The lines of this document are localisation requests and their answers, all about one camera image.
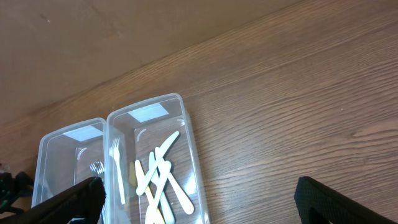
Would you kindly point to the white plastic knife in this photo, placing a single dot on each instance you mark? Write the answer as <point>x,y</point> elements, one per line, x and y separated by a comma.
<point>183,199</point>

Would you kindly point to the yellow plastic knife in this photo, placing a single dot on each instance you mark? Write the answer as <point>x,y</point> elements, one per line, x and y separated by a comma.
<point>151,216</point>

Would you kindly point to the clear plastic container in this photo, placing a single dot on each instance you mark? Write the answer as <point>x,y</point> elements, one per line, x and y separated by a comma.
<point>64,159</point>
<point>141,127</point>

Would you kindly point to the light blue plastic knife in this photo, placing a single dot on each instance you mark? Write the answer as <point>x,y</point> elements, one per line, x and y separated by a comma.
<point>161,184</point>

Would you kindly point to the steel fork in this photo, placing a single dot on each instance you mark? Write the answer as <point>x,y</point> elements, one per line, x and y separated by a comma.
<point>94,170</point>

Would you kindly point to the teal plastic knife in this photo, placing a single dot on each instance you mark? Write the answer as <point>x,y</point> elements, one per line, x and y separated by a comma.
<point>143,184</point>

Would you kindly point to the clear left plastic container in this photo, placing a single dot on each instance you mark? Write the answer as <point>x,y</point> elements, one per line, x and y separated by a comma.
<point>64,159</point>

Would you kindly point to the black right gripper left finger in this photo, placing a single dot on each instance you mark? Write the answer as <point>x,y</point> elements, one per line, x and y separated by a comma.
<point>81,203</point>

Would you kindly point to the pale grey-blue plastic knife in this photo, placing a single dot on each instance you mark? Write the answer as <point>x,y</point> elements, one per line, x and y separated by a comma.
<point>164,203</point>

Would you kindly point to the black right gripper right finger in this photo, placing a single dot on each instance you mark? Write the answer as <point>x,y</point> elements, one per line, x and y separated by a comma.
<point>317,203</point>

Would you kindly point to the clear right plastic container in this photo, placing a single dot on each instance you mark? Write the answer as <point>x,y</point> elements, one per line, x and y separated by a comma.
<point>141,127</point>

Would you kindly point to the white plastic fork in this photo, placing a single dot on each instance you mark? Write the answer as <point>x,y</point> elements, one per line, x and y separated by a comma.
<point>115,154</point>

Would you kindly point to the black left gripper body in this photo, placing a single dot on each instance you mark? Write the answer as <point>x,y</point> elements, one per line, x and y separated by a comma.
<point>13,188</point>

